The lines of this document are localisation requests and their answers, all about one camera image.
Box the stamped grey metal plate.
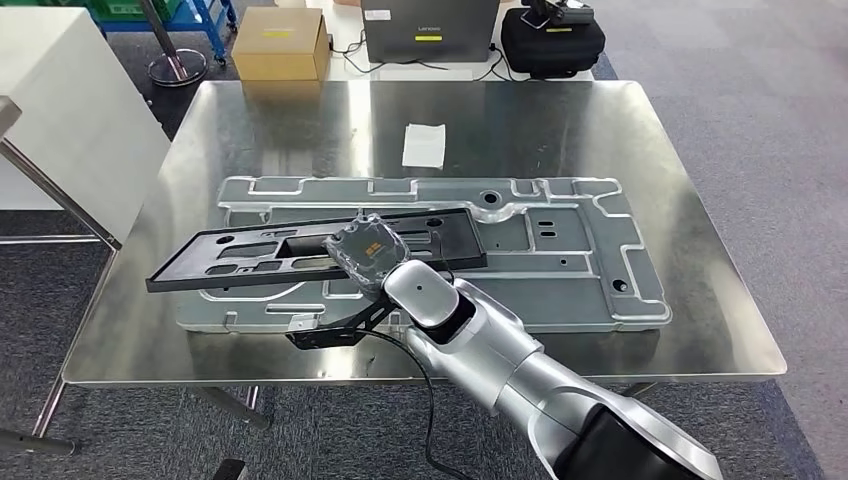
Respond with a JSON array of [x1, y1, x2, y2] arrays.
[[175, 175, 673, 335]]

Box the black carry case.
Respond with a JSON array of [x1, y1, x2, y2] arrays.
[[501, 6, 607, 80]]

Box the steel workbench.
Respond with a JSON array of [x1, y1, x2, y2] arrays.
[[33, 79, 788, 440]]

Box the chrome stanchion post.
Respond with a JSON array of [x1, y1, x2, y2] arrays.
[[139, 0, 211, 88]]

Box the blue wheeled rack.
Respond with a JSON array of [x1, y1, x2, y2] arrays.
[[92, 0, 239, 68]]

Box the white paper sheet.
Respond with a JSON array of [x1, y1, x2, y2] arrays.
[[402, 123, 448, 171]]

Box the black power cable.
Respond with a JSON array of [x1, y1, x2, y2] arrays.
[[473, 42, 515, 84], [331, 33, 453, 76]]

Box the black handheld device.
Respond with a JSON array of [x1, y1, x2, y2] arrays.
[[519, 0, 596, 32]]

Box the white desk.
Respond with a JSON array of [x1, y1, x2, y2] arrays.
[[327, 0, 595, 85]]

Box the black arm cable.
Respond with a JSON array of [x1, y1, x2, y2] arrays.
[[360, 327, 476, 480]]

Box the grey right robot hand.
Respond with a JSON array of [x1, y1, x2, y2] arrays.
[[322, 213, 413, 300]]

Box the green plastic crate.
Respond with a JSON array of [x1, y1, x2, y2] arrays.
[[86, 0, 184, 22]]

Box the grey Lenovo laptop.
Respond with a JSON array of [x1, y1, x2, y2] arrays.
[[360, 0, 502, 66]]

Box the black plastic mounting plate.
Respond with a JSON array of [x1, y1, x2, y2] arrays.
[[145, 207, 490, 295]]

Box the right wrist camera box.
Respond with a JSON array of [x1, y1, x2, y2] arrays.
[[286, 294, 399, 352]]

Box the brown cardboard box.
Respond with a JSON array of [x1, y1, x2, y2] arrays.
[[230, 6, 332, 83]]

